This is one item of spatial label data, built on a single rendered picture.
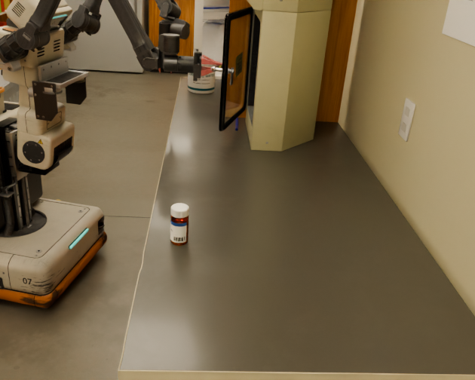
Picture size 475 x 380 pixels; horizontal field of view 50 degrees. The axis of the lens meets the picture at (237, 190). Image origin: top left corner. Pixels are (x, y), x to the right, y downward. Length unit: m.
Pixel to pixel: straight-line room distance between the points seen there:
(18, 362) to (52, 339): 0.17
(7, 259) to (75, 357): 0.54
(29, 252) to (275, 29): 1.48
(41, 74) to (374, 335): 1.67
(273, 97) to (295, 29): 0.23
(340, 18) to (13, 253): 1.72
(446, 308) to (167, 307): 0.58
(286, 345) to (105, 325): 1.57
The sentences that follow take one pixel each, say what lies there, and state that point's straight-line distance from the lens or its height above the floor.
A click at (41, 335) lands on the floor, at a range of 2.47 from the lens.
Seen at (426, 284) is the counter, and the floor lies 0.94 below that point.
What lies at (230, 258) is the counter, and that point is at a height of 0.94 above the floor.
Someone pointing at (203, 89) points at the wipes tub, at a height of 0.96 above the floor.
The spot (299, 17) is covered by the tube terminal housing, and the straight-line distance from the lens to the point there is 1.73.
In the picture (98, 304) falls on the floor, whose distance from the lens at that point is 2.59.
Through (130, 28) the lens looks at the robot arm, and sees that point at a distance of 1.87.
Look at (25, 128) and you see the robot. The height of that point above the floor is 0.83.
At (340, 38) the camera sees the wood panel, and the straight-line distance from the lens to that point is 2.14.
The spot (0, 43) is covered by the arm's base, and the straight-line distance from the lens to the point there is 2.13.
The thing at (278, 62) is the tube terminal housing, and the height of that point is 1.25.
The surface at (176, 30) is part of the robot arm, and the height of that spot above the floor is 1.27.
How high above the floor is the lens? 1.60
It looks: 26 degrees down
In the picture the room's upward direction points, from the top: 4 degrees clockwise
